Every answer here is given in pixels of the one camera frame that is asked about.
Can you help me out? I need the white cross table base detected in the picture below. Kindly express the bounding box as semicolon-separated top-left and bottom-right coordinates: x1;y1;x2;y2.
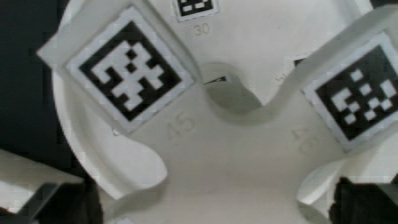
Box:
33;0;398;224

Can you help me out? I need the white cylindrical table leg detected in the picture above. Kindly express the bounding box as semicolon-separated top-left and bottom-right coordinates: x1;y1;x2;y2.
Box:
200;63;260;114

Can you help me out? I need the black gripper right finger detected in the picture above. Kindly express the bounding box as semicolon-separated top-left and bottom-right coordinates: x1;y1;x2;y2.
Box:
328;176;398;224

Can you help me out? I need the white round table top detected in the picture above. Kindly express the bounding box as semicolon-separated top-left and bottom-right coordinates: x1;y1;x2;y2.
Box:
51;0;398;204

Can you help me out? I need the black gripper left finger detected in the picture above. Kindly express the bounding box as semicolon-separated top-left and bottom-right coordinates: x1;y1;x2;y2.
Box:
10;180;104;224

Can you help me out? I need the white front fence bar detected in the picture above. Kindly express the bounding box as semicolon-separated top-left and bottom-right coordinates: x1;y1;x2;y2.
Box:
0;149;81;213

